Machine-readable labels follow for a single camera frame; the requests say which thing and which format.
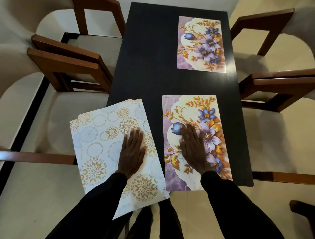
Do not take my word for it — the person's right hand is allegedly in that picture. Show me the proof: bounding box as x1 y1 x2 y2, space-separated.
179 123 212 176

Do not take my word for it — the person's left hand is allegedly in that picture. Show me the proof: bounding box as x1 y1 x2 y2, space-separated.
116 128 147 180

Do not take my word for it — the purple floral placemat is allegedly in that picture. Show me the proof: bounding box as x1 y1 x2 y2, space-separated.
177 16 227 73
162 95 233 192

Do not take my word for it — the white gold-circle patterned placemat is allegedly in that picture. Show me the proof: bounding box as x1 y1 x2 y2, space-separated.
124 98 171 199
70 99 170 219

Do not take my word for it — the person's left forearm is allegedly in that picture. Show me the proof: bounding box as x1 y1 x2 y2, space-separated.
45 172 128 239

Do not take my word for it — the person's right forearm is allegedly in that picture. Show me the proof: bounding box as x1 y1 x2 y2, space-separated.
200 171 286 239

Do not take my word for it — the person's left leg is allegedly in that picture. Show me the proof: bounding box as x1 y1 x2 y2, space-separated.
126 206 153 239

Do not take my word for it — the person's leg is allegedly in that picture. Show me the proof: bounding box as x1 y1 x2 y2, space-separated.
158 198 184 239
126 206 153 239

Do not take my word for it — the person's right leg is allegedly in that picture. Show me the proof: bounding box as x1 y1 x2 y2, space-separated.
158 198 184 239

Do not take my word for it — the wooden chair with cream upholstery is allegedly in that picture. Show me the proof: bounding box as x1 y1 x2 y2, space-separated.
230 0 315 61
0 0 126 38
238 68 315 113
0 34 114 99
0 71 110 239
242 98 315 185

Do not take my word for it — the dark brown wooden furniture piece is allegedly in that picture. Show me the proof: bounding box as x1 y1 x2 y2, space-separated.
289 200 315 238

